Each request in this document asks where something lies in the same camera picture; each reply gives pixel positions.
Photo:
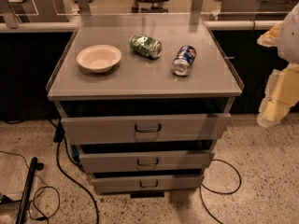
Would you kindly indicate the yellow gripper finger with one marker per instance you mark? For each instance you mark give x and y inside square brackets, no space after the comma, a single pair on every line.
[281,94]
[270,38]

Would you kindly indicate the grey top drawer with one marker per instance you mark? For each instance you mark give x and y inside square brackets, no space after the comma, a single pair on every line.
[131,129]

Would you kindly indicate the grey drawer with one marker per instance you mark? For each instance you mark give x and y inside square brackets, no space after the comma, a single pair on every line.
[145,183]
[131,129]
[145,161]

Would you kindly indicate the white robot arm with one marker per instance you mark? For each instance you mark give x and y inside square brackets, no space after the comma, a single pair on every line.
[288,41]

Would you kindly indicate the grey middle drawer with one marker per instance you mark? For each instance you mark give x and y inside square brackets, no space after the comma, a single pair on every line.
[145,161]

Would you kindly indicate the grey drawer cabinet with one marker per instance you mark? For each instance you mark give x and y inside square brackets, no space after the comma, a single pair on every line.
[140,86]

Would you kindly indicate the grey bottom drawer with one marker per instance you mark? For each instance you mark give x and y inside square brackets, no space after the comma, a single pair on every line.
[145,183]

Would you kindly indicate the blue pepsi can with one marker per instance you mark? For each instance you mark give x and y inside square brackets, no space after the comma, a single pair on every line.
[182,64]

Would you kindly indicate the green soda can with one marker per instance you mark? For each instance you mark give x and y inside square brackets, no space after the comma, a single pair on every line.
[146,46]

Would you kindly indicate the black pole on floor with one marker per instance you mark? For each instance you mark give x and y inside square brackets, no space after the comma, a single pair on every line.
[26,191]

